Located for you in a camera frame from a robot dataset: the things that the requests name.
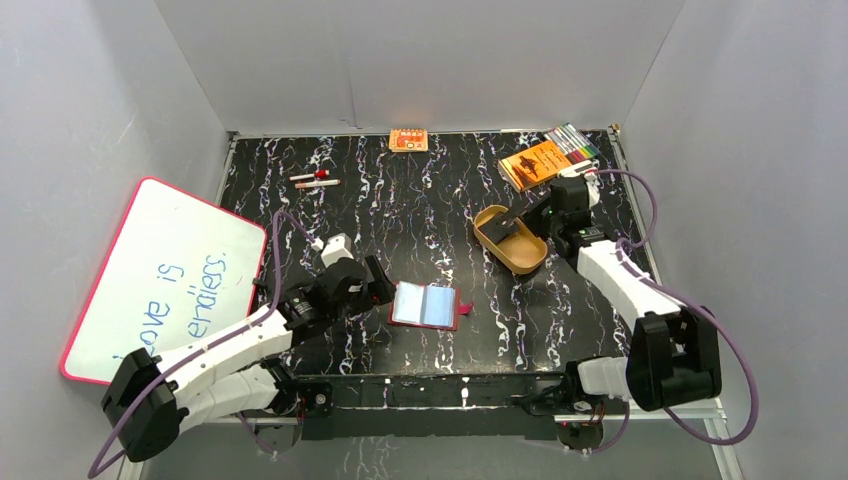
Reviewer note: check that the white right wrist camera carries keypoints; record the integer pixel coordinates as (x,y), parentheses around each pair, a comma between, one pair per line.
(592,184)

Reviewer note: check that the orange white marker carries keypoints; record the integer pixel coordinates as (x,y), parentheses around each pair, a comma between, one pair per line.
(317,184)

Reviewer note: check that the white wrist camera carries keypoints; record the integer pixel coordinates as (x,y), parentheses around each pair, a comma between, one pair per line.
(335,248)
(592,184)

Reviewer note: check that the white whiteboard eraser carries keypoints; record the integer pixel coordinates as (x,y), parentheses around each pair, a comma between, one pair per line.
(586,170)

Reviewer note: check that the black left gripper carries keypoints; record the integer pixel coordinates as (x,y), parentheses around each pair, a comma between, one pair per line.
(372,283)

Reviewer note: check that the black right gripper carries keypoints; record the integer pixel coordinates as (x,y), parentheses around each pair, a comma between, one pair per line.
(530,216)

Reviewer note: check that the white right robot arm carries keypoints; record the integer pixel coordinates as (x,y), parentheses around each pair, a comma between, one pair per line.
(673,357)

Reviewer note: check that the small orange notepad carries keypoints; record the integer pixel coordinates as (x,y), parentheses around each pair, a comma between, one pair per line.
(408,140)

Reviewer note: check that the pink framed whiteboard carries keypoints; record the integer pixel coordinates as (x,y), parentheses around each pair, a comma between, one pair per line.
(179,269)

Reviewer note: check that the red capped marker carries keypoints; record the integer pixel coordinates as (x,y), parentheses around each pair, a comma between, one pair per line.
(316,175)

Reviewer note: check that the yellow oval tray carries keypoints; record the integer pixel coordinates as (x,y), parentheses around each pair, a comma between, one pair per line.
(520,251)

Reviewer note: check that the pack of coloured markers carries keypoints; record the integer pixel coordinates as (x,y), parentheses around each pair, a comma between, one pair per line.
(575,145)

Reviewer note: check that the black card in tray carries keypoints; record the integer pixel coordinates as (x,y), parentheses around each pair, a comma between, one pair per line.
(501,226)

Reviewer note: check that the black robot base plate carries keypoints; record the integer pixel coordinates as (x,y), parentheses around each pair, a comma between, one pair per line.
(535,406)

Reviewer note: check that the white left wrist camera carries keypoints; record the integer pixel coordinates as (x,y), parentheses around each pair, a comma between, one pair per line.
(335,248)

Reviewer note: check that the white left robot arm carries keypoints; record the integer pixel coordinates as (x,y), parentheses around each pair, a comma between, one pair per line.
(154,398)

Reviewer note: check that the red leather card holder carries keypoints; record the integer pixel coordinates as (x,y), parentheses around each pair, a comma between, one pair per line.
(427,306)

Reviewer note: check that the orange book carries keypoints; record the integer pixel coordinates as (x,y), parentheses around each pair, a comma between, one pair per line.
(533,166)

